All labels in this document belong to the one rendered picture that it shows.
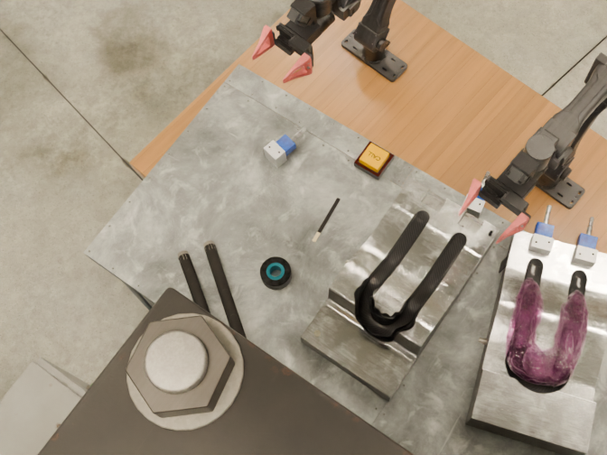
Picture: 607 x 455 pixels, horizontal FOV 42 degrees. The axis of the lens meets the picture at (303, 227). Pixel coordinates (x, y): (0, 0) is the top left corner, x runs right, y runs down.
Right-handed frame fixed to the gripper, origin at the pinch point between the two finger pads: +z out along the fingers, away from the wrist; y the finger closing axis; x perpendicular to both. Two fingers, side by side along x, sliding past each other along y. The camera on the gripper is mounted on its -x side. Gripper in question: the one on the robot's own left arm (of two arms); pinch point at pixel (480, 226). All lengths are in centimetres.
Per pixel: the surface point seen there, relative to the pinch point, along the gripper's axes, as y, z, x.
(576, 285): 23.0, -16.4, 35.2
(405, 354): 2.4, 24.7, 33.6
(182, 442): 3, 67, -81
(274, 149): -59, 5, 35
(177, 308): -7, 58, -81
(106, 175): -137, 30, 120
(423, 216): -16.4, -5.1, 31.5
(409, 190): -23.3, -8.1, 31.2
